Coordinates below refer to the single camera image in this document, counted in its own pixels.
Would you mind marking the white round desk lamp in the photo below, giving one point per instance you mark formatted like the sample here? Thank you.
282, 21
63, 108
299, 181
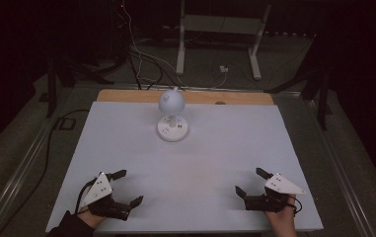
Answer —
172, 130

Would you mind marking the white table cover sheet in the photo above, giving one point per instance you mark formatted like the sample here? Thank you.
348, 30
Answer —
208, 171

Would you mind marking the small white power adapter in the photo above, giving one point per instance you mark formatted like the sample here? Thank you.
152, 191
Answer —
224, 69

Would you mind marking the person's black left sleeve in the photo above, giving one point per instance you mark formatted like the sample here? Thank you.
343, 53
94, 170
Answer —
72, 227

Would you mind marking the person's left hand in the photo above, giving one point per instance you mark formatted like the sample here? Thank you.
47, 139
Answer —
90, 217

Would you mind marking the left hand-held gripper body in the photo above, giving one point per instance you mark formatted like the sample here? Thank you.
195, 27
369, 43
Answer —
98, 192

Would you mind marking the grey metal floor rail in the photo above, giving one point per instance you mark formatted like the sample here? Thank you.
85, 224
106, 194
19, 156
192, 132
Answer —
14, 187
241, 90
340, 171

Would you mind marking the black tripod stand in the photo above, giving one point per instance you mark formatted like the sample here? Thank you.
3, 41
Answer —
322, 95
52, 85

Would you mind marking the person's right hand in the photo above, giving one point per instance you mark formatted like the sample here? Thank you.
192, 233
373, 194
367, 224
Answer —
282, 223

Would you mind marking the white metal stand frame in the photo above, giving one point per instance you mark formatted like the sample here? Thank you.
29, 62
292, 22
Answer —
221, 24

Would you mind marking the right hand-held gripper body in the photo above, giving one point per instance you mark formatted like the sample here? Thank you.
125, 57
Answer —
282, 186

